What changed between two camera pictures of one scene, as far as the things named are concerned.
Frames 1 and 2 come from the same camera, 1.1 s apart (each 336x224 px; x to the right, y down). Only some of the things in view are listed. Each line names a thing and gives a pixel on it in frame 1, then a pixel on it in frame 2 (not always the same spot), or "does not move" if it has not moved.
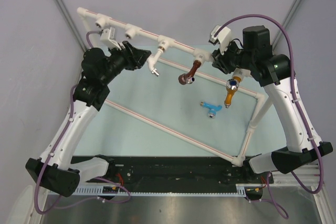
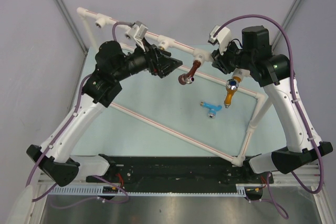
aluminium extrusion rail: x=308 y=176 does not move
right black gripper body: x=233 y=57 does not move
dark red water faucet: x=188 y=77 does not move
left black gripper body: x=127 y=61 to x=150 y=64
